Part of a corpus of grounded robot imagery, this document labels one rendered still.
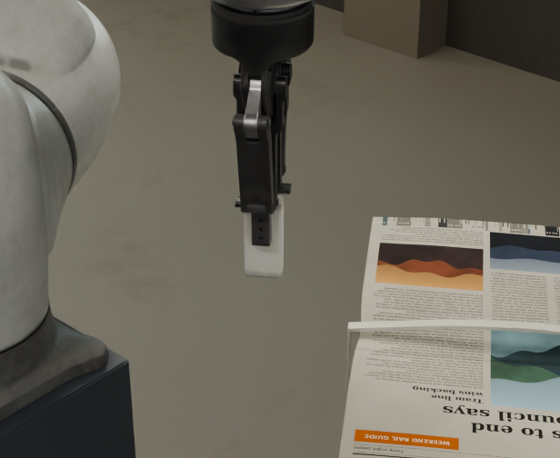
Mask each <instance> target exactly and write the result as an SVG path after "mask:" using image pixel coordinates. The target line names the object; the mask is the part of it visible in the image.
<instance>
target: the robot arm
mask: <svg viewBox="0 0 560 458"><path fill-rule="evenodd" d="M211 30H212V42H213V45H214V46H215V48H216V49H217V50H218V51H219V52H220V53H222V54H224V55H226V56H231V57H233V58H234V59H235V60H237V61H238V62H239V69H238V74H234V80H233V95H234V98H235V99H236V114H235V115H234V118H233V120H232V125H233V126H234V132H235V140H236V151H237V164H238V177H239V191H240V196H237V198H236V201H235V207H241V212H242V213H244V245H245V275H246V276H256V277H268V278H280V277H282V272H283V270H284V197H283V196H282V195H278V194H291V186H292V184H289V183H282V175H284V174H285V171H286V165H285V142H286V118H287V110H288V107H289V85H290V82H291V79H292V63H291V58H294V57H297V56H299V55H301V54H303V53H304V52H306V51H307V50H308V49H309V48H310V47H311V45H312V44H313V42H314V31H315V0H211ZM120 92H121V71H120V65H119V60H118V56H117V53H116V50H115V46H114V44H113V41H112V39H111V37H110V35H109V34H108V33H107V31H106V29H105V27H104V26H103V25H102V23H101V22H100V20H99V19H98V18H97V17H96V16H95V15H94V14H93V13H92V12H91V11H90V10H89V9H88V8H87V7H86V6H85V5H83V4H82V3H80V2H79V1H77V0H0V423H1V422H2V421H3V420H5V419H7V418H8V417H10V416H12V415H13V414H15V413H17V412H19V411H21V410H22V409H24V408H26V406H28V405H30V404H31V403H34V402H36V401H37V400H39V399H41V398H42V397H44V396H46V395H47V394H49V393H51V392H52V391H54V390H55V389H57V388H59V387H60V386H62V385H64V384H65V383H68V382H70V381H71V380H73V379H75V378H77V377H79V376H82V375H85V374H88V373H92V372H95V371H98V370H100V369H102V368H103V367H104V366H105V365H106V364H107V361H108V358H107V348H106V345H105V343H104V342H103V341H101V340H100V339H97V338H95V337H93V336H90V335H86V334H81V333H79V332H77V331H75V330H73V329H71V328H69V327H68V326H66V325H64V324H62V323H61V322H59V321H57V320H56V319H55V318H54V317H53V316H52V312H51V307H50V303H49V296H48V255H49V254H50V253H51V252H52V250H53V247H54V243H55V236H56V231H57V227H58V224H59V220H60V216H61V213H62V211H63V207H64V204H65V199H66V197H67V196H68V194H69V193H70V192H71V191H72V190H73V189H74V188H75V187H76V185H77V184H78V183H79V181H80V180H81V179H82V177H83V176H84V175H85V173H86V171H87V170H88V168H89V167H90V165H91V163H92V162H93V161H94V160H95V158H96V156H97V154H98V152H99V150H100V149H101V147H102V145H103V143H104V141H105V139H106V137H107V135H108V133H109V130H110V128H111V126H112V123H113V121H114V119H115V114H116V111H117V107H118V103H119V98H120Z"/></svg>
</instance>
